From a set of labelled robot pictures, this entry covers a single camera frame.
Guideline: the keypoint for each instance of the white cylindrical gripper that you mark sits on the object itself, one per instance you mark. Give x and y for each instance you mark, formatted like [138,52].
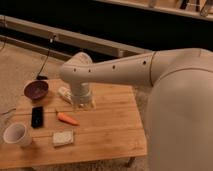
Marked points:
[81,96]

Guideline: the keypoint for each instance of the white sponge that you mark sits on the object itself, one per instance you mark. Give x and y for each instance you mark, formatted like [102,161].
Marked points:
[63,138]

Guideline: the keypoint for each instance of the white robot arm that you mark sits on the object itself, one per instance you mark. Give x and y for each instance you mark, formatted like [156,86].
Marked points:
[179,119]

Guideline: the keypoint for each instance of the white ceramic cup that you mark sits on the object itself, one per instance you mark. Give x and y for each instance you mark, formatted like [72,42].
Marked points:
[17,133]

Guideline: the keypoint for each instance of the orange carrot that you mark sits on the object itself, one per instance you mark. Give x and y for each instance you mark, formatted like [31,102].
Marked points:
[66,118]

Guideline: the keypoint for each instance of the purple bowl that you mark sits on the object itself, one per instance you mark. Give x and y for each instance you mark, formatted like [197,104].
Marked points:
[36,90]

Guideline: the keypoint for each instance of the black rectangular phone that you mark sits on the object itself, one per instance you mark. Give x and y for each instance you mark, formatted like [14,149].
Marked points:
[37,117]

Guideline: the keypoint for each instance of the wooden table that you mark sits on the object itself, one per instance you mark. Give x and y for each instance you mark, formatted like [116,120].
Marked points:
[112,128]

